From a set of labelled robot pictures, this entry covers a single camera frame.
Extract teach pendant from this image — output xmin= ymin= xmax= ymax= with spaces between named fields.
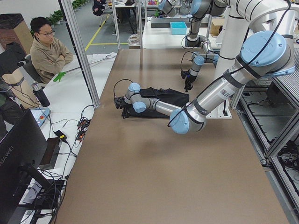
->
xmin=30 ymin=107 xmax=50 ymax=127

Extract man in beige hoodie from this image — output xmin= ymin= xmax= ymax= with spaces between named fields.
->
xmin=30 ymin=17 xmax=73 ymax=84

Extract black laptop charger brick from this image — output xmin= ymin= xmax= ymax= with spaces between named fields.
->
xmin=54 ymin=130 xmax=67 ymax=143

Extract black water bottle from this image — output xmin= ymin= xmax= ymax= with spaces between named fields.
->
xmin=31 ymin=83 xmax=50 ymax=107

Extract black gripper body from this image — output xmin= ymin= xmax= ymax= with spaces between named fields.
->
xmin=114 ymin=96 xmax=125 ymax=109
xmin=185 ymin=75 xmax=195 ymax=88

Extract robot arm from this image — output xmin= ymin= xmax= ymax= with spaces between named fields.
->
xmin=181 ymin=0 xmax=227 ymax=92
xmin=114 ymin=0 xmax=299 ymax=134

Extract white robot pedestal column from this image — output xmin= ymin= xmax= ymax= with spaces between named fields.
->
xmin=206 ymin=0 xmax=255 ymax=119

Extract grey power strip red switches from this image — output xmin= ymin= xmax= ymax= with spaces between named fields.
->
xmin=76 ymin=118 xmax=90 ymax=142

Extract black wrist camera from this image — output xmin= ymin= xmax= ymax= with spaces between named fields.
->
xmin=180 ymin=70 xmax=190 ymax=79

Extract black graphic t-shirt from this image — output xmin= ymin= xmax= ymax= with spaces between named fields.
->
xmin=130 ymin=87 xmax=189 ymax=119

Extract black computer monitor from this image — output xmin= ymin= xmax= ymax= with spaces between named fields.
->
xmin=0 ymin=109 xmax=59 ymax=224

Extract blue plastic bin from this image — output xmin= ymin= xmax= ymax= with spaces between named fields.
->
xmin=170 ymin=21 xmax=187 ymax=35

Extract metal reacher rod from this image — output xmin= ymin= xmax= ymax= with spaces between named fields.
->
xmin=53 ymin=52 xmax=117 ymax=82

